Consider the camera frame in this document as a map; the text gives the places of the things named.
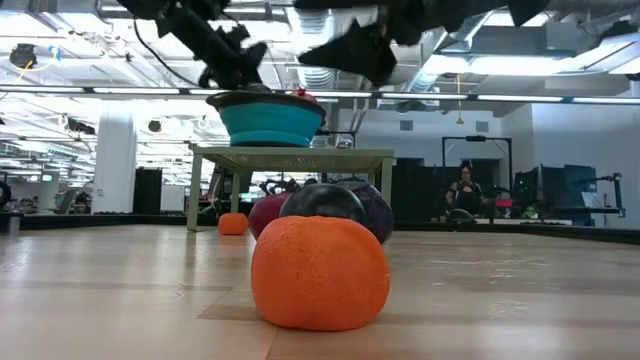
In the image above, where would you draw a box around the yellow hanging cord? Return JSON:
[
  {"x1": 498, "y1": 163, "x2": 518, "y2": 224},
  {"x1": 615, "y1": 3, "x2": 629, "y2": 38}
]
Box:
[{"x1": 454, "y1": 74, "x2": 465, "y2": 126}]

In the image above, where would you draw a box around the textured orange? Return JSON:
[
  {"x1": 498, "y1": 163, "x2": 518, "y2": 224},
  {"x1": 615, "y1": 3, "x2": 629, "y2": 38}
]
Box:
[
  {"x1": 250, "y1": 215, "x2": 392, "y2": 332},
  {"x1": 217, "y1": 212, "x2": 250, "y2": 236}
]

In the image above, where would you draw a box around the white pillar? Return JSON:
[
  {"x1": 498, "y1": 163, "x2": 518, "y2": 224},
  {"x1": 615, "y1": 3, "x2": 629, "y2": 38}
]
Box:
[{"x1": 92, "y1": 107, "x2": 138, "y2": 215}]

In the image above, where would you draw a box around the black frame rig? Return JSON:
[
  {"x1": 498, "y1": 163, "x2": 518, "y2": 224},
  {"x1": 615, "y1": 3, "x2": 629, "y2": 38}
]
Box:
[{"x1": 441, "y1": 134, "x2": 514, "y2": 181}]

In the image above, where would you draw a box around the pale green perforated shelf riser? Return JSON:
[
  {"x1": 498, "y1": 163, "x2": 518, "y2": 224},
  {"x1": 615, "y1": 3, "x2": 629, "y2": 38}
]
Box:
[{"x1": 187, "y1": 146, "x2": 396, "y2": 232}]

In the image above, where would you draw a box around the red plum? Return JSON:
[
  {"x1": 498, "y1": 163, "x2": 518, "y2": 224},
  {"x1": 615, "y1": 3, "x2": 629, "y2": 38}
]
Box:
[{"x1": 247, "y1": 192, "x2": 294, "y2": 240}]

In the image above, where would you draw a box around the silver ceiling air duct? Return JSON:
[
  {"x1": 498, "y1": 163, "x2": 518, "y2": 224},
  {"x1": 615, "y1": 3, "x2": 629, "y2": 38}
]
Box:
[{"x1": 294, "y1": 7, "x2": 346, "y2": 90}]

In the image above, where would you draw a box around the black desk stand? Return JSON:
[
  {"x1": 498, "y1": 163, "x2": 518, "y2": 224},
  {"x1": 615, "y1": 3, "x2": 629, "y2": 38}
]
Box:
[{"x1": 582, "y1": 172, "x2": 626, "y2": 219}]

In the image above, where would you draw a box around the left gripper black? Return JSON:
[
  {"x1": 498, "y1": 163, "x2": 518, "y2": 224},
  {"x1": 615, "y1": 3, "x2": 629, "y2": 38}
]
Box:
[{"x1": 169, "y1": 5, "x2": 271, "y2": 91}]

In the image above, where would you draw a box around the black ceiling device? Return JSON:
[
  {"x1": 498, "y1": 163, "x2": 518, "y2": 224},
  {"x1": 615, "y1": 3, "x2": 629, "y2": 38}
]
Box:
[{"x1": 8, "y1": 43, "x2": 40, "y2": 70}]

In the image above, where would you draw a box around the person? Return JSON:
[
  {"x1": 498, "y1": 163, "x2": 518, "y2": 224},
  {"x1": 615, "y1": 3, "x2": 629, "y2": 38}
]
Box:
[{"x1": 446, "y1": 160, "x2": 494, "y2": 217}]

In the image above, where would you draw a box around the black cabinet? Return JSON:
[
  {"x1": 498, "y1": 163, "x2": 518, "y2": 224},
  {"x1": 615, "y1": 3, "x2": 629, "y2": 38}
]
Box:
[{"x1": 132, "y1": 167, "x2": 164, "y2": 215}]

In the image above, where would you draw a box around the long ceiling strip light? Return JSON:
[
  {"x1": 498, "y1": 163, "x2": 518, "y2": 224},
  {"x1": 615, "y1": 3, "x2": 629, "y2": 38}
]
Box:
[
  {"x1": 92, "y1": 87, "x2": 181, "y2": 95},
  {"x1": 477, "y1": 94, "x2": 565, "y2": 103}
]

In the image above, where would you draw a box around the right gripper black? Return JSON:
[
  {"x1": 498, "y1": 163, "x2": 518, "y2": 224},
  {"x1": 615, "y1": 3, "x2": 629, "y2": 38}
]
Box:
[{"x1": 298, "y1": 0, "x2": 501, "y2": 86}]

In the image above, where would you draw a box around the teal collapsible bowl grey rim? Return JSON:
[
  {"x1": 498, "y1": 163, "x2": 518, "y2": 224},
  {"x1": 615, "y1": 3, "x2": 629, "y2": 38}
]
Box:
[{"x1": 206, "y1": 89, "x2": 327, "y2": 148}]

